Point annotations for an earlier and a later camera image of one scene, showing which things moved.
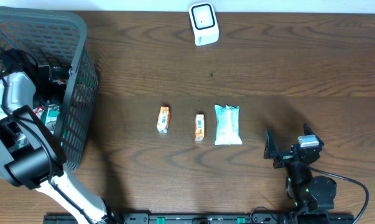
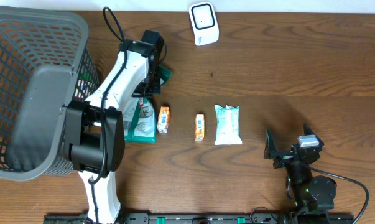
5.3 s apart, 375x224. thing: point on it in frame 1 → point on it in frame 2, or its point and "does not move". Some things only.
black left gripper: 54,94 → 155,89
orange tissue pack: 199,127 does not move
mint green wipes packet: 227,130 does not move
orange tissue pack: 163,119 does not move
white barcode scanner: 204,22 does not move
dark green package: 53,112 → 139,116
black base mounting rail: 208,218 does not move
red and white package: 38,112 → 141,102
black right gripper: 271,152 does not move
